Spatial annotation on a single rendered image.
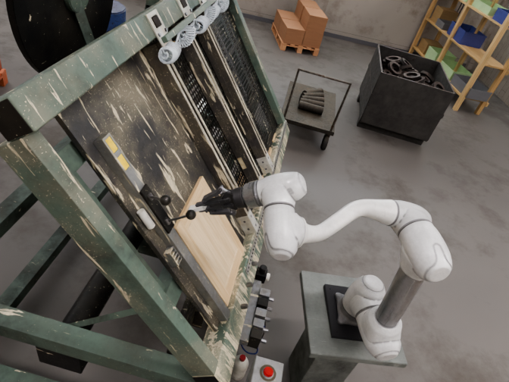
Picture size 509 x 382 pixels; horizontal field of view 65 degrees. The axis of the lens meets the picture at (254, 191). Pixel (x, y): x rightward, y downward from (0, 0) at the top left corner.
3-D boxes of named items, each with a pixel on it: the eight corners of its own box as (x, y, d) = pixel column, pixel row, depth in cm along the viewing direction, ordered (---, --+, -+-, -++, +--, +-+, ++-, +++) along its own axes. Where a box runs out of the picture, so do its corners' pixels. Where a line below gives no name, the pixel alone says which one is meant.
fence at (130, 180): (220, 321, 176) (227, 320, 174) (92, 142, 128) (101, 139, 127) (223, 312, 180) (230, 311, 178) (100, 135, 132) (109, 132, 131)
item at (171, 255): (172, 267, 153) (179, 266, 152) (163, 255, 149) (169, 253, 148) (176, 259, 156) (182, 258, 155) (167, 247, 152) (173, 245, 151)
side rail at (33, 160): (191, 376, 159) (214, 375, 154) (-7, 148, 104) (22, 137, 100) (195, 362, 163) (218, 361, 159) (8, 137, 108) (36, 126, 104)
